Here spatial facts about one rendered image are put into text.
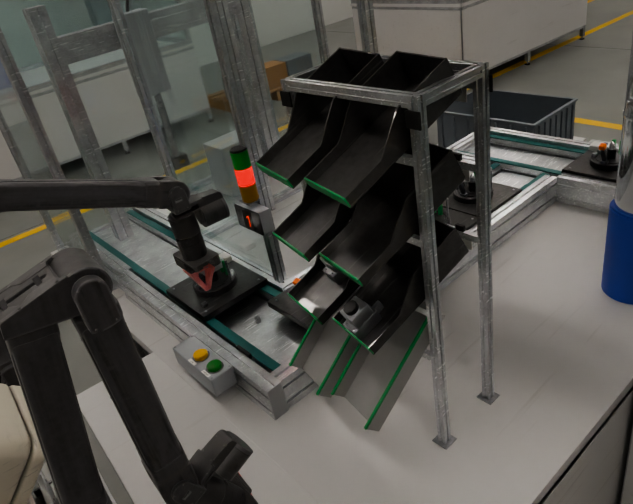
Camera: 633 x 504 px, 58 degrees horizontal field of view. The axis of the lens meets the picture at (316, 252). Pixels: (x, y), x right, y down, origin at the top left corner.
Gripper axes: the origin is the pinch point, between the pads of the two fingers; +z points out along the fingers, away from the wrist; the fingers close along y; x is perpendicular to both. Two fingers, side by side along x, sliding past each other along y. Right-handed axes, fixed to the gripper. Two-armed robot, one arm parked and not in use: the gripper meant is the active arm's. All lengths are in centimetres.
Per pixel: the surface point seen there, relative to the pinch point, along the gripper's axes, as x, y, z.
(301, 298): -13.2, -17.6, 4.4
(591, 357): -66, -59, 40
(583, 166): -145, -16, 30
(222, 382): 3.8, 3.2, 30.1
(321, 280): -18.5, -19.2, 2.0
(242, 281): -24.6, 32.9, 27.0
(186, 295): -9, 42, 27
